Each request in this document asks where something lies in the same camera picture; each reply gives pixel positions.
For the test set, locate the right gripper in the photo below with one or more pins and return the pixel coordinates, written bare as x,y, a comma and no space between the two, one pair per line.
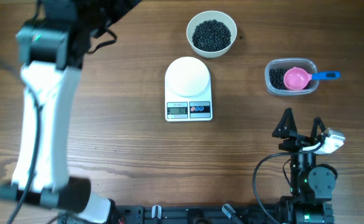
298,142

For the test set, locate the pink scoop blue handle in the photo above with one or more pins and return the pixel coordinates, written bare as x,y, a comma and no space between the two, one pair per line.
297,78

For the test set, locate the white bowl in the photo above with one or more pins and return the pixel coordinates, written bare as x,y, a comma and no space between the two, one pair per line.
206,16

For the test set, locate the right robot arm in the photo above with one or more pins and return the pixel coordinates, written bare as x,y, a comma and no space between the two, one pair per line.
311,183

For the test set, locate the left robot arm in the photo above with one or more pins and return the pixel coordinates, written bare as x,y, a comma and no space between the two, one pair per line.
51,50

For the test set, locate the black beans in bowl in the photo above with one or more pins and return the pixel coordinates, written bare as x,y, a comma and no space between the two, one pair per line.
211,36

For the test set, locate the white digital kitchen scale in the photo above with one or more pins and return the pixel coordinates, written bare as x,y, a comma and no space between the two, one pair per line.
188,91

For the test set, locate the clear plastic container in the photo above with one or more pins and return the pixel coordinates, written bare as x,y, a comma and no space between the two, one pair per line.
287,63

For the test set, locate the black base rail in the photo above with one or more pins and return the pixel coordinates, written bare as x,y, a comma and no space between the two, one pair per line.
197,214

